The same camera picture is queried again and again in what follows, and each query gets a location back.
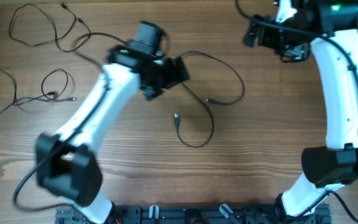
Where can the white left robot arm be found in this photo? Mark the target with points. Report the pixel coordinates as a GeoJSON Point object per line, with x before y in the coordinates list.
{"type": "Point", "coordinates": [66, 161]}

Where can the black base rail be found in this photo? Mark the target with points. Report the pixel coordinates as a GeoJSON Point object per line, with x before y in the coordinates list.
{"type": "Point", "coordinates": [258, 214]}

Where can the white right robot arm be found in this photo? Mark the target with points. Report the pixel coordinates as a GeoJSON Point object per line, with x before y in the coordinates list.
{"type": "Point", "coordinates": [327, 30]}

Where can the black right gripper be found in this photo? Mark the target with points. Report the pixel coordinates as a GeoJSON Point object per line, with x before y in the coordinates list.
{"type": "Point", "coordinates": [294, 53]}

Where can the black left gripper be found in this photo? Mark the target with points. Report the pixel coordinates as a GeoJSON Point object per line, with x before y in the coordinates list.
{"type": "Point", "coordinates": [172, 78]}

